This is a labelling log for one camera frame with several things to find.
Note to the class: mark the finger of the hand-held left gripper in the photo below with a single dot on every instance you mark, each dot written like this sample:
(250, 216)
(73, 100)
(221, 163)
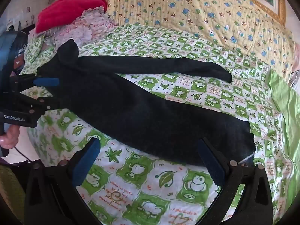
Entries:
(45, 82)
(35, 104)

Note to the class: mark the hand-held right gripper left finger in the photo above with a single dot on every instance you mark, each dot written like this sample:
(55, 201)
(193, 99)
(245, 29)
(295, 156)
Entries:
(85, 161)

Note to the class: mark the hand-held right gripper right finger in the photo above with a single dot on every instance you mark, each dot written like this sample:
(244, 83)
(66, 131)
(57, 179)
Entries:
(211, 161)

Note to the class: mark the black pants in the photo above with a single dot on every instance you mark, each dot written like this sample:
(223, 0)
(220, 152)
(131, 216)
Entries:
(140, 112)

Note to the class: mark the person's left hand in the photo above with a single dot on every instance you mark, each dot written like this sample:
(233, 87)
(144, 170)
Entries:
(10, 138)

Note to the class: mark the green white printed bed sheet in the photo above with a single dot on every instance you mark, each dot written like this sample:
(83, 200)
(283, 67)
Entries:
(164, 192)

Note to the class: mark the pink floral cloth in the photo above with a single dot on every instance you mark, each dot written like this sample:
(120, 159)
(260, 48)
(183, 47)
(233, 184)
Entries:
(79, 28)

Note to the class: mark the olive green cloth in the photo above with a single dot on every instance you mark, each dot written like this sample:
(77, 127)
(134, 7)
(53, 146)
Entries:
(11, 189)

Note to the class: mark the red cloth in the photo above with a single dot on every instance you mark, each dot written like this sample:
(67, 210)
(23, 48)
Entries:
(65, 9)

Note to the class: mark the light green cloth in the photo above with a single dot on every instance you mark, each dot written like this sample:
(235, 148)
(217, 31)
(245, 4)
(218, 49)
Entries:
(286, 121)

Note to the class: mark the plaid cloth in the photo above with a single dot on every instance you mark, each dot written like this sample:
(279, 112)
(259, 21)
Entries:
(295, 78)

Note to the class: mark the yellow animal print quilt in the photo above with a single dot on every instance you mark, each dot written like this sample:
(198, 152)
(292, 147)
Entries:
(187, 9)

